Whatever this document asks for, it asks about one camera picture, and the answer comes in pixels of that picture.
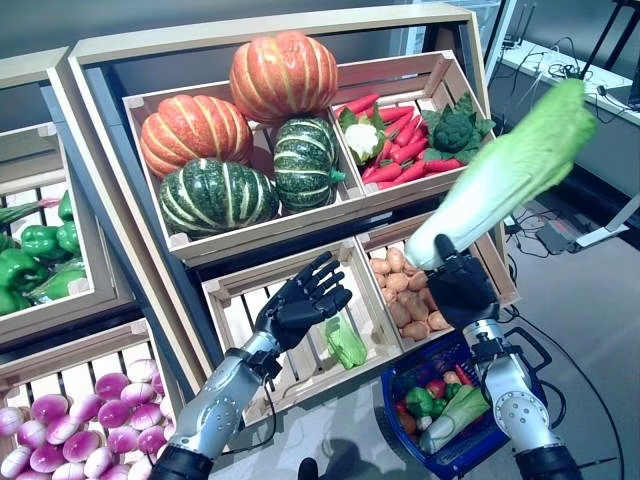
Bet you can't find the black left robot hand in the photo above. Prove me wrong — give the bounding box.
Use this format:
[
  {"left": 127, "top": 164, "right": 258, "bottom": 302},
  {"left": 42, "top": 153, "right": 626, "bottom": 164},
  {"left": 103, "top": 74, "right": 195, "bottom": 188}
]
[{"left": 253, "top": 251, "right": 354, "bottom": 354}]

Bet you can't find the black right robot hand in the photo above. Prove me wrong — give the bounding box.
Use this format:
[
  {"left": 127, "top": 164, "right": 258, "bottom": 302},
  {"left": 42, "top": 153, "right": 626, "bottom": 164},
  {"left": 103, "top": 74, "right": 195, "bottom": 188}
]
[{"left": 425, "top": 233, "right": 501, "bottom": 334}]

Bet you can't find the green white napa cabbage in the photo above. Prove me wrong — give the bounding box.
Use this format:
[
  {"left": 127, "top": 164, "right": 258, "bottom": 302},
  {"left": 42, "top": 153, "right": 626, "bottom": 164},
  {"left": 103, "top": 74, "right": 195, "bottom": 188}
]
[
  {"left": 324, "top": 313, "right": 369, "bottom": 372},
  {"left": 403, "top": 78, "right": 599, "bottom": 270}
]

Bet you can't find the blue plastic shopping basket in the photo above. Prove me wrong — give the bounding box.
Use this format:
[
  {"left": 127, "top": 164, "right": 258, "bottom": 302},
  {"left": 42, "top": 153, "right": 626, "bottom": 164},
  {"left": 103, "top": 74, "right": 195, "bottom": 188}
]
[{"left": 380, "top": 327, "right": 552, "bottom": 480}]

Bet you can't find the wooden slat crate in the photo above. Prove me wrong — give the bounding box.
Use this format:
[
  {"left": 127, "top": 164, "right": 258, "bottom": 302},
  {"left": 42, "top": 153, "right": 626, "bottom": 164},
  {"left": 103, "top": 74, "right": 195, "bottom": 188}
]
[
  {"left": 357, "top": 209, "right": 521, "bottom": 354},
  {"left": 201, "top": 238, "right": 404, "bottom": 427},
  {"left": 0, "top": 319, "right": 189, "bottom": 480},
  {"left": 0, "top": 122, "right": 124, "bottom": 346},
  {"left": 329, "top": 49, "right": 496, "bottom": 214}
]

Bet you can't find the large wooden crate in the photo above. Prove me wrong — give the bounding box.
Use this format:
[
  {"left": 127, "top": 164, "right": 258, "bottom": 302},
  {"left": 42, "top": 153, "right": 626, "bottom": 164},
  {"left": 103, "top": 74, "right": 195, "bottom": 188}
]
[{"left": 122, "top": 79, "right": 369, "bottom": 269}]

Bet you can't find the grey power box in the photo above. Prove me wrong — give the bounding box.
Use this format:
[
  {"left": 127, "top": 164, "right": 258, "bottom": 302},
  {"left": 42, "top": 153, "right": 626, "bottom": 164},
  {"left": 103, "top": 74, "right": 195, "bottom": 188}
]
[{"left": 537, "top": 222, "right": 576, "bottom": 254}]

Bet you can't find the small green white bok choy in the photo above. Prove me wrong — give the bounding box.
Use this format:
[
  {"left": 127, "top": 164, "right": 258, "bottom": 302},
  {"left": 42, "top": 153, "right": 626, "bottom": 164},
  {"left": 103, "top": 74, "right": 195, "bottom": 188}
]
[{"left": 418, "top": 385, "right": 492, "bottom": 455}]

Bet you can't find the large green striped pumpkin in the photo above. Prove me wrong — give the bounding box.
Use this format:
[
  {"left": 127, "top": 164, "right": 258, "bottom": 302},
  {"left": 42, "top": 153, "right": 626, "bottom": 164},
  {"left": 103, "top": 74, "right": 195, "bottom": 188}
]
[{"left": 158, "top": 158, "right": 281, "bottom": 240}]

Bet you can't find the small green striped pumpkin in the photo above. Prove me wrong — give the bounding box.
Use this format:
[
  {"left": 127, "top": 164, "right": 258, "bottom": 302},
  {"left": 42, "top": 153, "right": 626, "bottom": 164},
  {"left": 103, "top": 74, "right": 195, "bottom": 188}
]
[{"left": 273, "top": 117, "right": 347, "bottom": 214}]

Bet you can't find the green broccoli with leaves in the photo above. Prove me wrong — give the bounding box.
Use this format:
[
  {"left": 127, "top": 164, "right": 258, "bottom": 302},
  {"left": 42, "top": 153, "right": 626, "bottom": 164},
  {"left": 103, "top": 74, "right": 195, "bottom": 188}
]
[{"left": 422, "top": 92, "right": 496, "bottom": 165}]

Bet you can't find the purple white turnip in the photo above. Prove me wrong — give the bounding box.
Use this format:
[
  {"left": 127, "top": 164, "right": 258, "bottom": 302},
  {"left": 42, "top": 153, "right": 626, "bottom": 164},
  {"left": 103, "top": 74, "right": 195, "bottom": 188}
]
[
  {"left": 97, "top": 398, "right": 133, "bottom": 429},
  {"left": 68, "top": 393, "right": 104, "bottom": 424},
  {"left": 119, "top": 382, "right": 156, "bottom": 408},
  {"left": 126, "top": 358, "right": 161, "bottom": 384},
  {"left": 94, "top": 372, "right": 132, "bottom": 402},
  {"left": 129, "top": 403, "right": 164, "bottom": 432},
  {"left": 30, "top": 393, "right": 71, "bottom": 425}
]

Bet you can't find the white cauliflower with leaves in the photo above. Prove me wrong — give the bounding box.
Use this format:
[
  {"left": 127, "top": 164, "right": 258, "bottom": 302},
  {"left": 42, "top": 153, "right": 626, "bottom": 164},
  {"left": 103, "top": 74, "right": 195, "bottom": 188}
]
[{"left": 338, "top": 104, "right": 386, "bottom": 167}]

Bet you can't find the orange striped pumpkin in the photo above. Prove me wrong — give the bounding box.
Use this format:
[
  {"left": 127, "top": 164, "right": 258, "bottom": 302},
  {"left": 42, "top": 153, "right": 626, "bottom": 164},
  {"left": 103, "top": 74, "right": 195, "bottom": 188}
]
[
  {"left": 139, "top": 94, "right": 255, "bottom": 180},
  {"left": 229, "top": 30, "right": 340, "bottom": 126}
]

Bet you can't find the white office desk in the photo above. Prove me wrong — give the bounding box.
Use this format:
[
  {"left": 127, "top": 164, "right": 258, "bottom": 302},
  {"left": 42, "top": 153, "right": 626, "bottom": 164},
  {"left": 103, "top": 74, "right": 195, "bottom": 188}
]
[{"left": 499, "top": 37, "right": 640, "bottom": 249}]

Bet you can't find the black router with antennas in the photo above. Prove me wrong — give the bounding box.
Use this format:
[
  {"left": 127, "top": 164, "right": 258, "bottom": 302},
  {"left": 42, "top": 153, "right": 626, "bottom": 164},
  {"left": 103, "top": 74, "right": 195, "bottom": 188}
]
[{"left": 502, "top": 4, "right": 539, "bottom": 51}]

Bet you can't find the black tripod stand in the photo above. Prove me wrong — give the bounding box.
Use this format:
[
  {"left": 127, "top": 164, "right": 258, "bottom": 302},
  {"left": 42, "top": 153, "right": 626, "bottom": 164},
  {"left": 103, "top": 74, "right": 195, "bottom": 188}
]
[{"left": 579, "top": 0, "right": 640, "bottom": 81}]

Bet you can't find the thin green pink stalk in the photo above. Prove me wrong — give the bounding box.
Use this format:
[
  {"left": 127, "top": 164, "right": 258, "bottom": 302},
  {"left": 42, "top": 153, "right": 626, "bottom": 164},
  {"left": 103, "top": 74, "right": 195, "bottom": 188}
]
[{"left": 0, "top": 197, "right": 62, "bottom": 225}]

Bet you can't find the black floor cable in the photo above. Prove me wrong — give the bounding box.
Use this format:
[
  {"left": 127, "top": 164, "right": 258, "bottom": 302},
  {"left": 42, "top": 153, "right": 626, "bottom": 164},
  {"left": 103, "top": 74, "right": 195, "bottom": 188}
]
[{"left": 502, "top": 259, "right": 629, "bottom": 480}]

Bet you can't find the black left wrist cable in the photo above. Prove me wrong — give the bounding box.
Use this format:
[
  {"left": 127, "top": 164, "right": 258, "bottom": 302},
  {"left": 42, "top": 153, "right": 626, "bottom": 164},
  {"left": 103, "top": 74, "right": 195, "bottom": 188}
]
[{"left": 219, "top": 349, "right": 281, "bottom": 455}]

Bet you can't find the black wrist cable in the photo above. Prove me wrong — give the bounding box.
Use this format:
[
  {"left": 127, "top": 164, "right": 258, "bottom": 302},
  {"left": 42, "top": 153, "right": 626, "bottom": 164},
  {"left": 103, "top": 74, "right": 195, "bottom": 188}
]
[
  {"left": 539, "top": 379, "right": 569, "bottom": 436},
  {"left": 219, "top": 349, "right": 281, "bottom": 455}
]

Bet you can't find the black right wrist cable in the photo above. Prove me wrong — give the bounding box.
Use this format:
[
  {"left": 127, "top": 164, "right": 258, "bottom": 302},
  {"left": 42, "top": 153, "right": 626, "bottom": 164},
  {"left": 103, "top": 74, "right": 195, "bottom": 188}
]
[{"left": 539, "top": 379, "right": 569, "bottom": 436}]

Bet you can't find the tangled black cable bundle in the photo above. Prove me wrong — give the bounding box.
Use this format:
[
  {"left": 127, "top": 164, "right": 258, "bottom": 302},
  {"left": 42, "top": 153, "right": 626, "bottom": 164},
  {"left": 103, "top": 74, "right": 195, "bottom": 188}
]
[{"left": 519, "top": 37, "right": 616, "bottom": 109}]

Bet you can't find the wooden display shelf frame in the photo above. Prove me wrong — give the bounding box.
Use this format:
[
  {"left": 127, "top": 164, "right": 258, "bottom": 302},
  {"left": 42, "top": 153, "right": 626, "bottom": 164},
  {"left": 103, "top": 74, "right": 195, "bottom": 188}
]
[
  {"left": 67, "top": 2, "right": 521, "bottom": 386},
  {"left": 0, "top": 47, "right": 139, "bottom": 351}
]

